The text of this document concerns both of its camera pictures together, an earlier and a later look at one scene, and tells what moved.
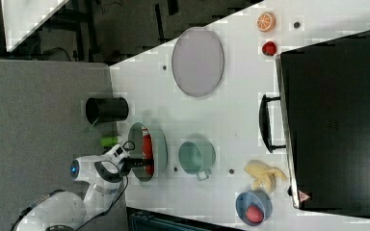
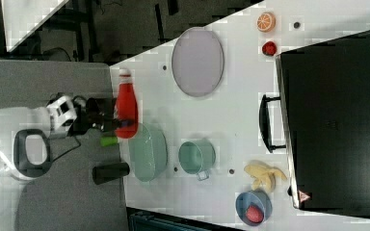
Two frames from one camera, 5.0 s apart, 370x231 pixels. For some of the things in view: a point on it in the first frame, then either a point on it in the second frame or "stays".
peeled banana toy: x=264 y=176 stays
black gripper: x=129 y=163 -> x=91 y=115
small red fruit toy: x=269 y=48 stays
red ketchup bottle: x=147 y=149 -> x=126 y=106
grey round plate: x=198 y=62 stays
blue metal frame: x=141 y=219 stays
